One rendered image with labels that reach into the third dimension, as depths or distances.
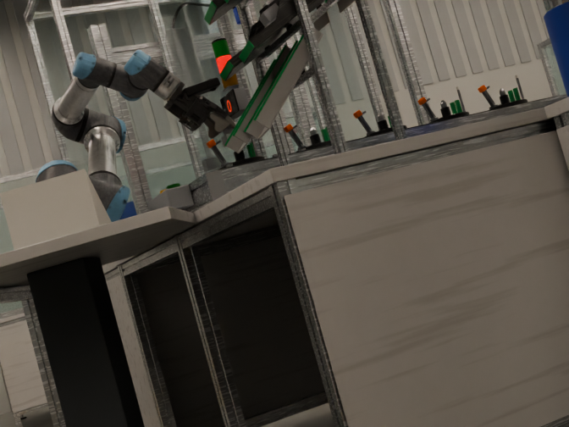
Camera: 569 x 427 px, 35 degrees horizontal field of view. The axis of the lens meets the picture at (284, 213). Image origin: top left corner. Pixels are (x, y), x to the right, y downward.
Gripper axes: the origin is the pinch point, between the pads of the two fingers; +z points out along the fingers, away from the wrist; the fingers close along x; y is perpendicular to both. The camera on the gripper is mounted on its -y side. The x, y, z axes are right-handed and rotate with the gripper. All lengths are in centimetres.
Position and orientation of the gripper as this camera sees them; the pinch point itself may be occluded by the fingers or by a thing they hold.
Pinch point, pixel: (233, 128)
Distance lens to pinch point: 267.0
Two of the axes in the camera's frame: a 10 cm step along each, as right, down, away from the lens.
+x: 3.9, -1.7, -9.1
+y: -4.9, 7.9, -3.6
